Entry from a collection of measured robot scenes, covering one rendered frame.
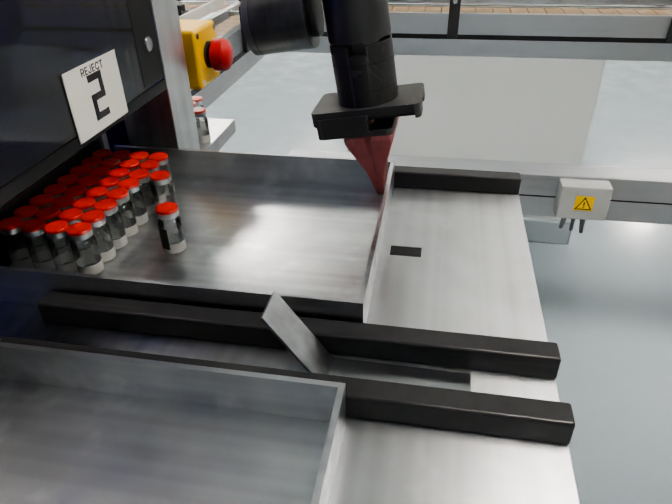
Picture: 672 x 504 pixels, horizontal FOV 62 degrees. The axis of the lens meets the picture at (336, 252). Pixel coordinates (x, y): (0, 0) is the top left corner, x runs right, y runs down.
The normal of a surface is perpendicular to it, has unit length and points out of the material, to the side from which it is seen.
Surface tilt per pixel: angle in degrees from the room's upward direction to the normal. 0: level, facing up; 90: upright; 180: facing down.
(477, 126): 90
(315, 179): 90
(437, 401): 0
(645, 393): 0
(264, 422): 0
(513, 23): 90
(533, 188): 90
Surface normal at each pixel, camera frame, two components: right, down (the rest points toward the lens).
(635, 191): -0.18, 0.54
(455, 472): -0.02, -0.84
